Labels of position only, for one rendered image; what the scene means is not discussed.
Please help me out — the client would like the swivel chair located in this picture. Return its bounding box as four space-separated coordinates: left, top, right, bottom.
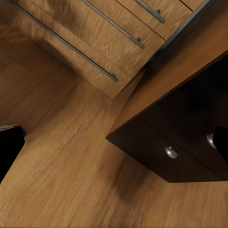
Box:
0 123 27 137

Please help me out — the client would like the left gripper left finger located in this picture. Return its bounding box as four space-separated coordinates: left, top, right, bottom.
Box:
0 126 25 184

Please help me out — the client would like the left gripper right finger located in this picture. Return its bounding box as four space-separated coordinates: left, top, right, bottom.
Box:
213 126 228 165

